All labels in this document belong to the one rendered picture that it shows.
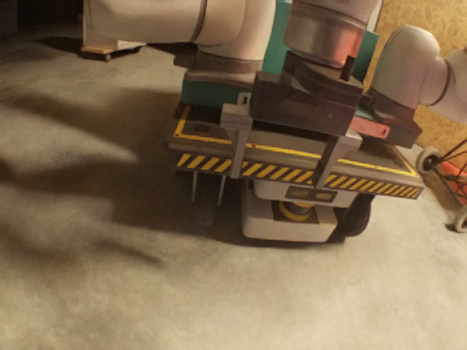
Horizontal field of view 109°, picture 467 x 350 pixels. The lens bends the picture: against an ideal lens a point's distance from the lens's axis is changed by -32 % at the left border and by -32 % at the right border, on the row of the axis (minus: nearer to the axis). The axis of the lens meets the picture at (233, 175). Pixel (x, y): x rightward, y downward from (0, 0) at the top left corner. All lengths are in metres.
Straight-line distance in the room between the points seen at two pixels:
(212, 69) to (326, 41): 0.32
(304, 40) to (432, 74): 0.50
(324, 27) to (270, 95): 0.10
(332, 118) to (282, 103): 0.07
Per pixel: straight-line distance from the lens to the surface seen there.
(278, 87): 0.28
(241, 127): 0.31
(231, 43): 0.51
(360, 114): 0.63
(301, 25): 0.27
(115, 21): 0.46
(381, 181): 0.62
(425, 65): 0.70
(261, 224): 0.64
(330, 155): 0.36
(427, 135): 2.34
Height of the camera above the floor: 0.58
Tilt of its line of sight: 38 degrees down
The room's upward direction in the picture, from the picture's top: 12 degrees clockwise
